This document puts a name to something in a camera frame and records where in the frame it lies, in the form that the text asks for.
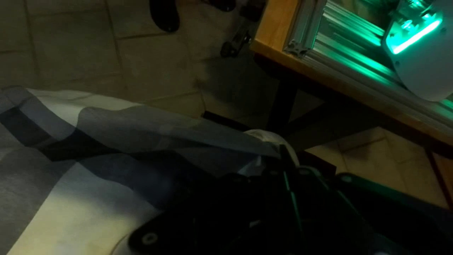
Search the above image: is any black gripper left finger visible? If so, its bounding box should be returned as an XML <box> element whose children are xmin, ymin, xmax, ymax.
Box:
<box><xmin>127</xmin><ymin>145</ymin><xmax>303</xmax><ymax>255</ymax></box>

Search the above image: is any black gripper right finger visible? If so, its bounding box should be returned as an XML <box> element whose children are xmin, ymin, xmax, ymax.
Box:
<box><xmin>287</xmin><ymin>150</ymin><xmax>453</xmax><ymax>255</ymax></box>

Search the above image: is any plaid blanket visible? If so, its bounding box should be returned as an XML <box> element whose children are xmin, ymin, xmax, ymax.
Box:
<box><xmin>0</xmin><ymin>83</ymin><xmax>285</xmax><ymax>255</ymax></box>

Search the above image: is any wooden robot cart table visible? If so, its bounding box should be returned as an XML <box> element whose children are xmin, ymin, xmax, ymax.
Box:
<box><xmin>249</xmin><ymin>0</ymin><xmax>453</xmax><ymax>209</ymax></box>

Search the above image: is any dark shoe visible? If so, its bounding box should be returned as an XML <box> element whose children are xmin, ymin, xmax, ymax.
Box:
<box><xmin>149</xmin><ymin>0</ymin><xmax>181</xmax><ymax>34</ymax></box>

